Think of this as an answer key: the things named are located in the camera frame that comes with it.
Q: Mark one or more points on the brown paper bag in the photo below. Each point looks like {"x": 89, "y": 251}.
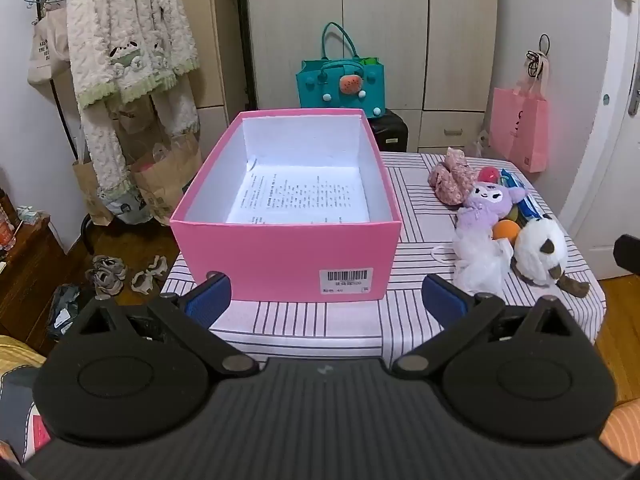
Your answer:
{"x": 92, "y": 195}
{"x": 170, "y": 185}

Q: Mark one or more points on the pink shopping bag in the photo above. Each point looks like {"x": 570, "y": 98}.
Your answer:
{"x": 520, "y": 125}

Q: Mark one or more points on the clear plastic bag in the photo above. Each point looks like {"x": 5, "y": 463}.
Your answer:
{"x": 483, "y": 144}

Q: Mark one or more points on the beige wardrobe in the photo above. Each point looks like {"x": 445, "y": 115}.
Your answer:
{"x": 210, "y": 35}

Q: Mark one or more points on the white door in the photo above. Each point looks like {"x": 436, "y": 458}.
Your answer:
{"x": 615, "y": 160}

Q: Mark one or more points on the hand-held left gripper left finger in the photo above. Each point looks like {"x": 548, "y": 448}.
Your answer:
{"x": 210, "y": 296}

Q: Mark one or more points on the grey wardrobe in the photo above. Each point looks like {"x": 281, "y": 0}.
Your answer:
{"x": 390, "y": 35}

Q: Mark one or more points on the grey green bag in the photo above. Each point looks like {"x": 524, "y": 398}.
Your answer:
{"x": 127, "y": 207}

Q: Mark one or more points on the canvas tote bag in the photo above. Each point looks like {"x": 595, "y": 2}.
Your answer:
{"x": 45, "y": 55}

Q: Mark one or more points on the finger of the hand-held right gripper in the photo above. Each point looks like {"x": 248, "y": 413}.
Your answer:
{"x": 629, "y": 256}

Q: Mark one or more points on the patterned bed quilt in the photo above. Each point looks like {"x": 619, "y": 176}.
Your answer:
{"x": 17, "y": 360}

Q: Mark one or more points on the orange striped cloth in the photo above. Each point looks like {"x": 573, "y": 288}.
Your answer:
{"x": 622, "y": 432}

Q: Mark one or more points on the blue packet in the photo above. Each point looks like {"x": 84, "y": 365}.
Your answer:
{"x": 528, "y": 205}

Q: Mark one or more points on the cream fluffy pajama pants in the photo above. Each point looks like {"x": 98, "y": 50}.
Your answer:
{"x": 107, "y": 155}

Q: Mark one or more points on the pink cardboard box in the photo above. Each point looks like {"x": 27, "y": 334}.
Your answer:
{"x": 280, "y": 255}

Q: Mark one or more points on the green plush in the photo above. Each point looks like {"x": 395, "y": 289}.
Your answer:
{"x": 511, "y": 215}

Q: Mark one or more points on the small pale box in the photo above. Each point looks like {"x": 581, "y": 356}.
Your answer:
{"x": 27, "y": 215}

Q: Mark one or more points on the cream fuzzy hanging cardigan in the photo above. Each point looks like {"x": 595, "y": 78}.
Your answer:
{"x": 247, "y": 60}

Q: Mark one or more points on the black suitcase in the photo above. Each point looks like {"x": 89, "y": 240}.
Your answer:
{"x": 392, "y": 132}

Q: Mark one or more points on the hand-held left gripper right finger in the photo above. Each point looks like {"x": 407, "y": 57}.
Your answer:
{"x": 444, "y": 301}

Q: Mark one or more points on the wooden cabinet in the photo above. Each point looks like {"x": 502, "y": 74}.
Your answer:
{"x": 30, "y": 270}

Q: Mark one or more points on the white brown cat plush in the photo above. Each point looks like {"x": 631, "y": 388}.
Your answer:
{"x": 537, "y": 250}

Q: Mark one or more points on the floral fabric pouch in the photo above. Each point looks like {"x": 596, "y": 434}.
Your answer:
{"x": 450, "y": 180}

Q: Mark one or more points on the purple rabbit plush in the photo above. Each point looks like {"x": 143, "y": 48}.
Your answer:
{"x": 490, "y": 202}

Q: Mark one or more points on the pink strawberry plush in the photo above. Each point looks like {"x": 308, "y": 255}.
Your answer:
{"x": 488, "y": 175}

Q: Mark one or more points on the cream fluffy pajama jacket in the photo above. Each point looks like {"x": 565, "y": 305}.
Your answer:
{"x": 125, "y": 20}

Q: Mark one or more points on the printed paper sheet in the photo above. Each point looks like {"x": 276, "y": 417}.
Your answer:
{"x": 300, "y": 195}

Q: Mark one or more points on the striped tablecloth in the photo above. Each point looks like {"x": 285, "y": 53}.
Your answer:
{"x": 320, "y": 320}

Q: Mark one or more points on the beige sandal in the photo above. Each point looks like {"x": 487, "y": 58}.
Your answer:
{"x": 149, "y": 275}
{"x": 106, "y": 275}

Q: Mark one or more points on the grey plastic bag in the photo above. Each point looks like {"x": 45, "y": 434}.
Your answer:
{"x": 67, "y": 310}

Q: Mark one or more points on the orange plush ball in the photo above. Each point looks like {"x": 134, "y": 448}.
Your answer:
{"x": 505, "y": 231}

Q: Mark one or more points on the teal felt handbag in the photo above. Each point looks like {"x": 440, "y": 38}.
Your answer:
{"x": 320, "y": 90}

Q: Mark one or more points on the white elastic loop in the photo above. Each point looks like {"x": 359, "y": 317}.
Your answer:
{"x": 434, "y": 255}

